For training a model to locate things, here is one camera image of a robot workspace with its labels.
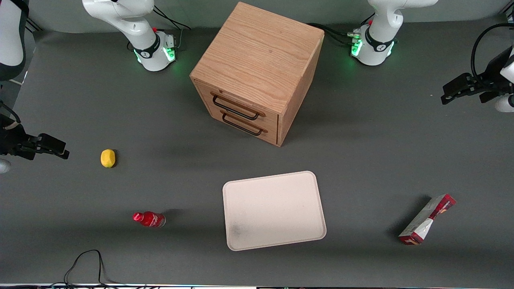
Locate wooden drawer cabinet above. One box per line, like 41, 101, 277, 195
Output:
190, 2, 325, 147

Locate red cola bottle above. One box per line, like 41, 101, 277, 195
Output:
133, 211, 166, 228

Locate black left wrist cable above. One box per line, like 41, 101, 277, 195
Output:
470, 22, 514, 81

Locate dark grey table mat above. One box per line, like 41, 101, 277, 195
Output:
0, 16, 514, 286

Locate black metal drawer handle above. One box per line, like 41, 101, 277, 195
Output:
211, 94, 261, 121
221, 112, 264, 136

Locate red cookie box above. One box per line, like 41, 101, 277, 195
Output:
399, 194, 457, 245

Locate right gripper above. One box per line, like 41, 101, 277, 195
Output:
0, 116, 70, 161

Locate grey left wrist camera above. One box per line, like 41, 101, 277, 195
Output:
494, 94, 514, 113

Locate wooden drawer front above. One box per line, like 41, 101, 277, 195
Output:
194, 79, 280, 128
206, 105, 279, 146

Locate black right base cables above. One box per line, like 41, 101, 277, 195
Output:
152, 5, 192, 31

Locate yellow lemon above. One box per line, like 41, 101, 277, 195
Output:
100, 149, 116, 168

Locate black looped table cable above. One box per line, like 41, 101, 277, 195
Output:
63, 249, 121, 287

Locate beige rectangular tray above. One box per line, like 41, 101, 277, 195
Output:
222, 171, 327, 252

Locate black left base cables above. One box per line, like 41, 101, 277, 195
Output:
307, 14, 376, 46

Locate black base cables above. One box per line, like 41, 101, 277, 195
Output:
152, 5, 192, 31
307, 14, 376, 46

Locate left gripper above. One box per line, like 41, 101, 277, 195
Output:
441, 46, 514, 105

